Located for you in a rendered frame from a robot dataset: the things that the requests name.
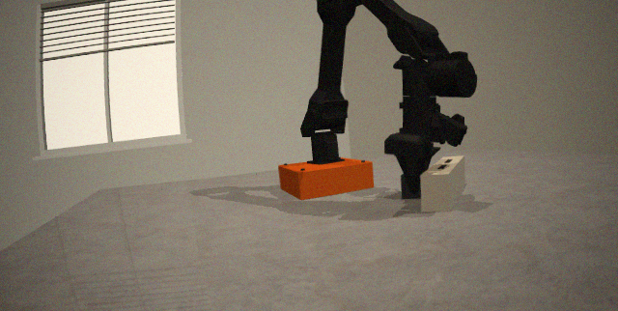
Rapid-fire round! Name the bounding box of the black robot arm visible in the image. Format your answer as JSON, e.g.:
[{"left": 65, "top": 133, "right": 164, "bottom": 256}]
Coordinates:
[{"left": 300, "top": 0, "right": 477, "bottom": 165}]

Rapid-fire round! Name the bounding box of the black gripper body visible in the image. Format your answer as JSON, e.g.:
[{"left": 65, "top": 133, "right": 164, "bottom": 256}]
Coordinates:
[{"left": 384, "top": 96, "right": 445, "bottom": 156}]

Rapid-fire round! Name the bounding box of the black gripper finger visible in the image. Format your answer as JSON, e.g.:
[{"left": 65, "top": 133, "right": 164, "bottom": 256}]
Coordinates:
[
  {"left": 422, "top": 147, "right": 440, "bottom": 172},
  {"left": 394, "top": 153, "right": 433, "bottom": 194}
]

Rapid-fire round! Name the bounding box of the black two-prong plug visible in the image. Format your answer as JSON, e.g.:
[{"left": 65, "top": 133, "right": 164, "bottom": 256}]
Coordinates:
[{"left": 401, "top": 174, "right": 421, "bottom": 199}]

